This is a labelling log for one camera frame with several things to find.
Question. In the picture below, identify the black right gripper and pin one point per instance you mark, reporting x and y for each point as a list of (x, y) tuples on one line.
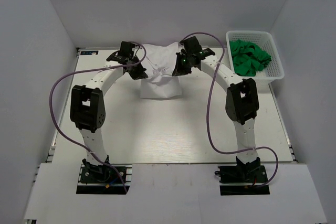
[(179, 70)]

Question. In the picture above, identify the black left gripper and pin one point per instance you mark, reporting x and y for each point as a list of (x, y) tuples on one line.
[(140, 74)]

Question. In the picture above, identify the white t shirt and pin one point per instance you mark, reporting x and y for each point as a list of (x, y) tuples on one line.
[(159, 63)]

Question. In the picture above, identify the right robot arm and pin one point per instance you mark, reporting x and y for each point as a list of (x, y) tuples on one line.
[(241, 103)]

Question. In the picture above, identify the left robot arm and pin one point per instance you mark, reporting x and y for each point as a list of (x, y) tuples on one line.
[(87, 108)]

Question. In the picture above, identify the green t shirt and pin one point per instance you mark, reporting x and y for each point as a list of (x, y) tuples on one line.
[(248, 58)]

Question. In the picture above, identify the blue label sticker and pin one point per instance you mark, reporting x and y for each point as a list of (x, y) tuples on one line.
[(89, 52)]

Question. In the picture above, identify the white plastic basket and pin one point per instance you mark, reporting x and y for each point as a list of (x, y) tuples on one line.
[(274, 71)]

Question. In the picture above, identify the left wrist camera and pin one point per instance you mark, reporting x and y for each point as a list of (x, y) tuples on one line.
[(126, 54)]

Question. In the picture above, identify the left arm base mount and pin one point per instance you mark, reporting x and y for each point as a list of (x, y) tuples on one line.
[(90, 183)]

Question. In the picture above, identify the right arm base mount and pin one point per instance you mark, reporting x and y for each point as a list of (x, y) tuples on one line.
[(231, 184)]

